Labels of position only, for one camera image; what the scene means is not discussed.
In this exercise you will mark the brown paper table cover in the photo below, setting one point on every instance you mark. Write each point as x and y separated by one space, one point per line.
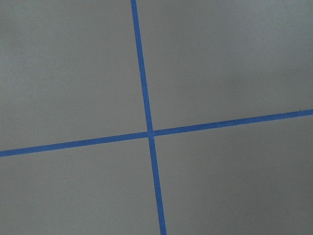
156 117

